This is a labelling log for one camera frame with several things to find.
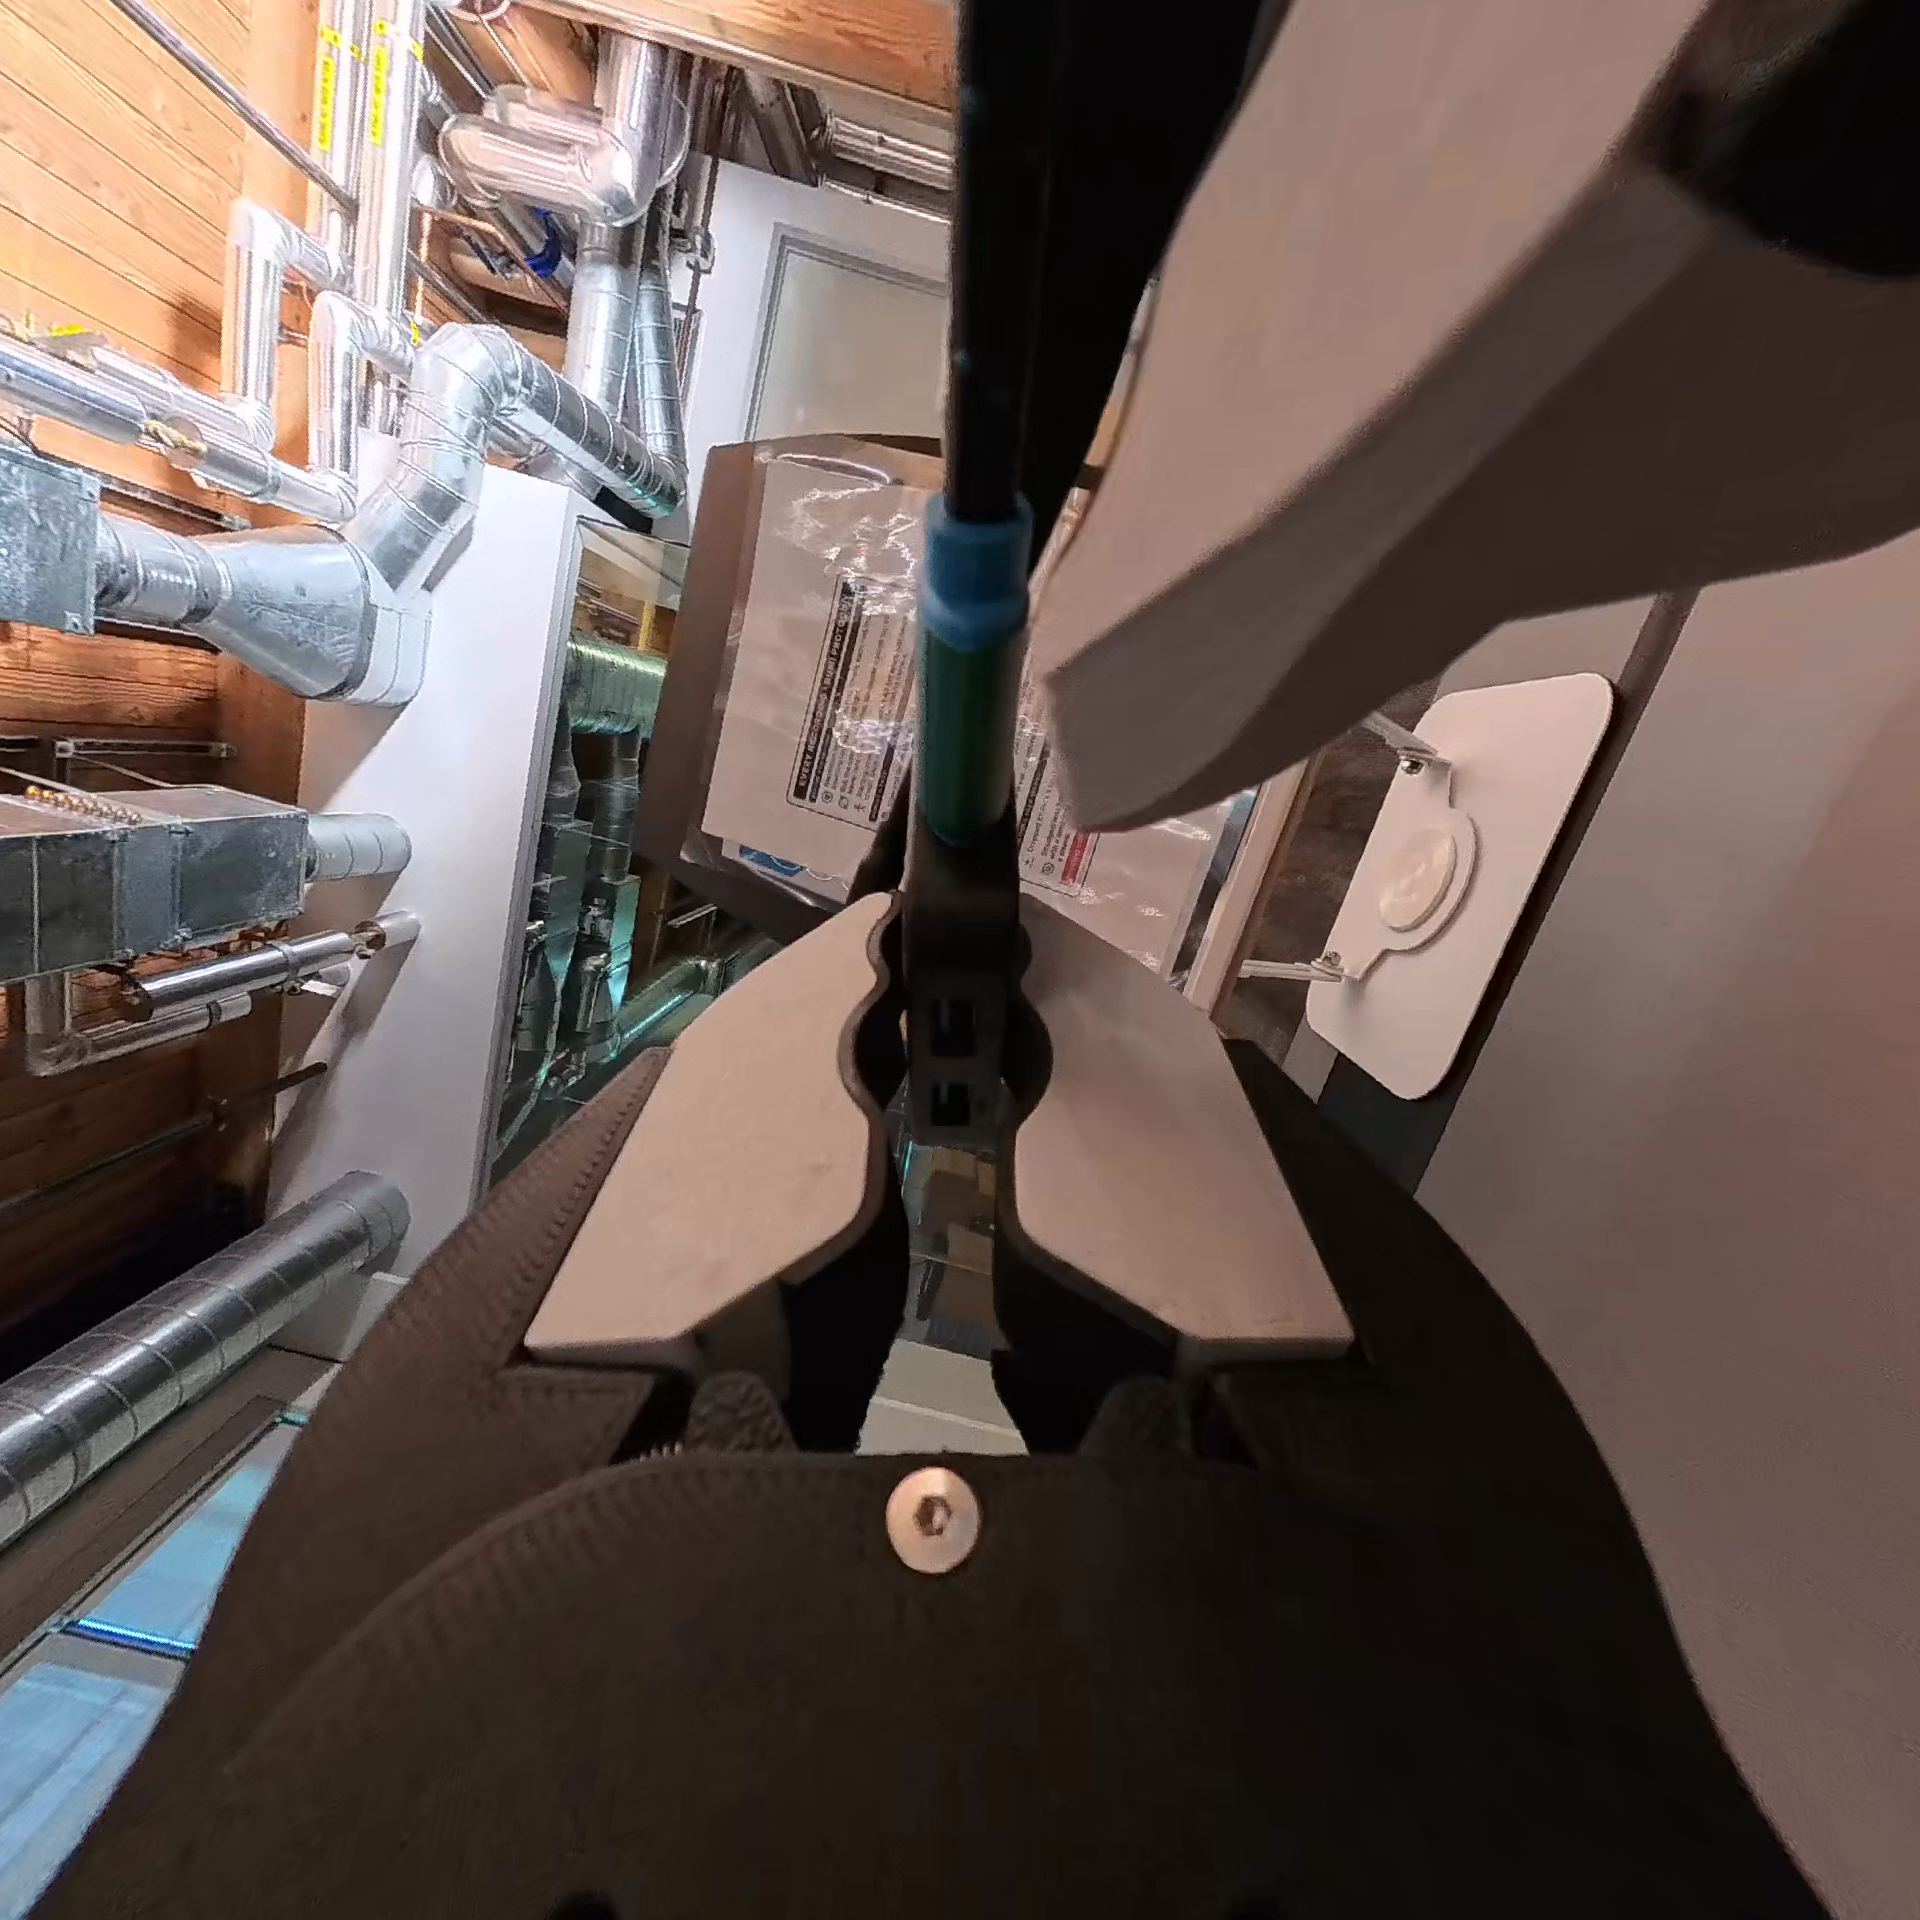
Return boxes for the dark brown panel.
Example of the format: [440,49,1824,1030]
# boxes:
[660,435,951,906]

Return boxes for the white sign stand base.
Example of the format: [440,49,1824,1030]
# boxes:
[1302,673,1619,1106]

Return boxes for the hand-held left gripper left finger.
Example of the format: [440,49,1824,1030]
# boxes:
[520,889,911,1369]

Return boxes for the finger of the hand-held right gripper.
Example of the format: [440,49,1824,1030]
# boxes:
[1031,0,1920,830]

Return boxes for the black HDMI cable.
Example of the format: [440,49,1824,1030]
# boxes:
[895,0,1055,1146]

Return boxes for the silver ventilation ducts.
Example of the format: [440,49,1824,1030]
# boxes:
[0,0,695,1086]

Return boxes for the large spiral metal duct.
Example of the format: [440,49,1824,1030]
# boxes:
[0,1171,416,1550]

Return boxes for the glass partition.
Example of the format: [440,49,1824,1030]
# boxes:
[479,517,905,1205]

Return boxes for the light wooden rounded board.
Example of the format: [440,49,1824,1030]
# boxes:
[1182,749,1325,1025]

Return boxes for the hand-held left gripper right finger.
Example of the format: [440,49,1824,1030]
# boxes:
[995,896,1355,1356]

